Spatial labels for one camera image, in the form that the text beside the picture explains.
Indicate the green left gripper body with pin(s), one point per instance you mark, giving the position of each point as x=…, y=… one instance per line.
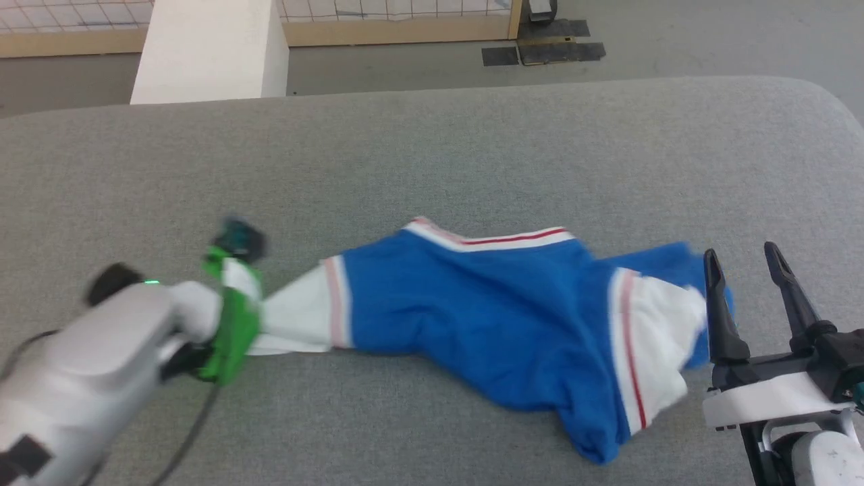
x=236, y=331

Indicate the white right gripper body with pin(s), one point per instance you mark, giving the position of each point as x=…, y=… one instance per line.
x=769, y=398

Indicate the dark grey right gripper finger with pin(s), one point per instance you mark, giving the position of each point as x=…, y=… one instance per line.
x=722, y=317
x=793, y=297

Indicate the blue and white shirt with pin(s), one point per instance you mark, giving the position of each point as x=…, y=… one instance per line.
x=486, y=317

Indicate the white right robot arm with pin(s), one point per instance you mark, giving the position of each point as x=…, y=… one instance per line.
x=810, y=452

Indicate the white box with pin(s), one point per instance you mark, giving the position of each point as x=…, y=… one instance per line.
x=209, y=54

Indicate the large black floor mat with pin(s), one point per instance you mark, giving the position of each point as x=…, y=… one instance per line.
x=560, y=50

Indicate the small black floor mat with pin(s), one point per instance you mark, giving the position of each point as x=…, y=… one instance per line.
x=500, y=56

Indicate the lemon print partition screen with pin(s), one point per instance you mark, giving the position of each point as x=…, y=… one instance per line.
x=405, y=27

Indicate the grey screen foot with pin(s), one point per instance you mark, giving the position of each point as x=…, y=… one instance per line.
x=542, y=10

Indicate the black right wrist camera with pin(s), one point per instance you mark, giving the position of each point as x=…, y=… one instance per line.
x=844, y=358

